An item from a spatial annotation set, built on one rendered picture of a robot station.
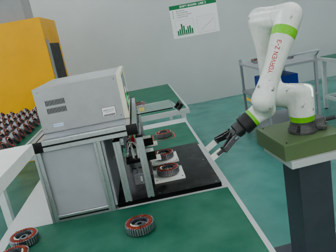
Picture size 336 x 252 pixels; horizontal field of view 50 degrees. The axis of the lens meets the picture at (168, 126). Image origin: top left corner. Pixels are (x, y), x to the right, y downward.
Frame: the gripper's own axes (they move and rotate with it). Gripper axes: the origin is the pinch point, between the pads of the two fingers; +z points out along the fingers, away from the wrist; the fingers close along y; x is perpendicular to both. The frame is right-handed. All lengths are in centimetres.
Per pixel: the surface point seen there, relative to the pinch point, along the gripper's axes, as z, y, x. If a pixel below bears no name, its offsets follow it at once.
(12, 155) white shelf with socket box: 38, -70, 64
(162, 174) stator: 23.9, -4.4, 9.2
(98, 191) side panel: 46, -21, 27
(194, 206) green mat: 17.6, -33.4, -0.3
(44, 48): 92, 347, 133
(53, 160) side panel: 51, -21, 50
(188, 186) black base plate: 16.5, -17.3, 1.3
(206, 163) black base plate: 5.1, 5.9, -5.3
